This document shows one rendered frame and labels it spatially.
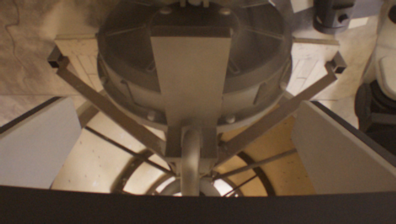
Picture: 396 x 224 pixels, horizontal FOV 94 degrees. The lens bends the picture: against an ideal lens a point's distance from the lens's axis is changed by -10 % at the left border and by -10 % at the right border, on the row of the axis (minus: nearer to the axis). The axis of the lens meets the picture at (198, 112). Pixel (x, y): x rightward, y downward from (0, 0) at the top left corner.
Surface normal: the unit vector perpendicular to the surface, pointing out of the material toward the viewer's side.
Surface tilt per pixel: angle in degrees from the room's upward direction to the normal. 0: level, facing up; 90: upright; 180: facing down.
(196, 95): 0
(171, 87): 0
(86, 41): 0
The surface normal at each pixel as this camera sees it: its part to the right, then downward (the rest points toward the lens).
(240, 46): 0.01, -0.56
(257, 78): 0.34, 0.04
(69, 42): -0.01, 0.83
